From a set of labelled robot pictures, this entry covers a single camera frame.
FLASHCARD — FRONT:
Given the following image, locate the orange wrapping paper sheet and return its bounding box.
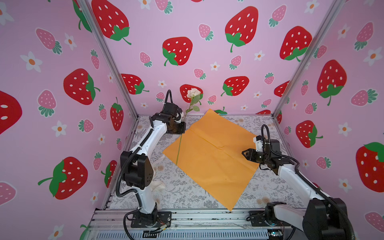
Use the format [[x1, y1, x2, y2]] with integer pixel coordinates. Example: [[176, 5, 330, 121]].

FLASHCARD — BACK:
[[163, 110, 259, 210]]

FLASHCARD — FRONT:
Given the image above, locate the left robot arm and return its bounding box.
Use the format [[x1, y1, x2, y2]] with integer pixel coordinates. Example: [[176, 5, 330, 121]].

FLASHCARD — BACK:
[[115, 103, 186, 215]]

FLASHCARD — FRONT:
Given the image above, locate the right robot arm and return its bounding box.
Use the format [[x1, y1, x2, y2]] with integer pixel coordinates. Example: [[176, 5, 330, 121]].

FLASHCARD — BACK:
[[242, 136, 355, 240]]

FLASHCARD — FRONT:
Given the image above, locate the cream ribbon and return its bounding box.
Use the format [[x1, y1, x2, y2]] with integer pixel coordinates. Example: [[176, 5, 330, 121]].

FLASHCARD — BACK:
[[149, 181, 166, 210]]

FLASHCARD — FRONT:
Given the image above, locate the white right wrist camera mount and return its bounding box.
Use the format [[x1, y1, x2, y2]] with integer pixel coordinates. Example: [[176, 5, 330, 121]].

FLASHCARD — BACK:
[[253, 136, 265, 153]]

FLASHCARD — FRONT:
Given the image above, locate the left vertical aluminium post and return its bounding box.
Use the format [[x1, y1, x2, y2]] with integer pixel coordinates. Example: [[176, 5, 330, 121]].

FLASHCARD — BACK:
[[79, 0, 139, 120]]

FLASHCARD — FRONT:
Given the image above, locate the vertical aluminium post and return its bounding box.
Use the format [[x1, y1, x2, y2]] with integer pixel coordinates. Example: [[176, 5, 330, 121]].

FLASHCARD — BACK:
[[79, 0, 139, 120], [272, 0, 345, 120]]

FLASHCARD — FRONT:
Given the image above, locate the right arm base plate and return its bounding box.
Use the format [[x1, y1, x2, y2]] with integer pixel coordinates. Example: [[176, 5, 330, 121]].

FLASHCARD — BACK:
[[246, 211, 285, 227]]

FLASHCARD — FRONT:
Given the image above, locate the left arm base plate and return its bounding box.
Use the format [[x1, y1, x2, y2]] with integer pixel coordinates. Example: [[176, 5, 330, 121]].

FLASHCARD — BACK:
[[131, 211, 172, 228]]

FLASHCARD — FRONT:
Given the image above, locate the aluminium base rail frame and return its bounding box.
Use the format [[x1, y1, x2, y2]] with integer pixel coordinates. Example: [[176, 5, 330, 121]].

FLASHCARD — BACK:
[[84, 209, 306, 240]]

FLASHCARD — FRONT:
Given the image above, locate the right vertical aluminium post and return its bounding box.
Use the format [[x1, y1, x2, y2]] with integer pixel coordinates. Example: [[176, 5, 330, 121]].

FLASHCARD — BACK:
[[272, 0, 345, 120]]

